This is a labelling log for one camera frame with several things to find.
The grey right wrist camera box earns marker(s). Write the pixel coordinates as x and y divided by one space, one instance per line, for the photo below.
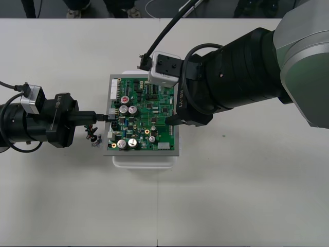
162 77

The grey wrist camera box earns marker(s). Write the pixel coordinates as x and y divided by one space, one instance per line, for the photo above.
30 100
162 77

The milky plastic box with lid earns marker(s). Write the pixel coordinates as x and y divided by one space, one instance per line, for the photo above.
144 162

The silver and black right arm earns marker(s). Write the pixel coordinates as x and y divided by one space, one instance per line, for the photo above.
244 72

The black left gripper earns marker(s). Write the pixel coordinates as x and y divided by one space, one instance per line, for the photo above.
60 128

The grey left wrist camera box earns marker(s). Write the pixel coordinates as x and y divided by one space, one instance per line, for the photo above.
30 100

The white power strip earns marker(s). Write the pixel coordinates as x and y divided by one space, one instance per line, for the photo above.
198 3

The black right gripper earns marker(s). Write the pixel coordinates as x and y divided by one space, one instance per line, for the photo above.
182 106

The green circuit board grey frame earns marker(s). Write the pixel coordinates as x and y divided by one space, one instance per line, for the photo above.
144 123

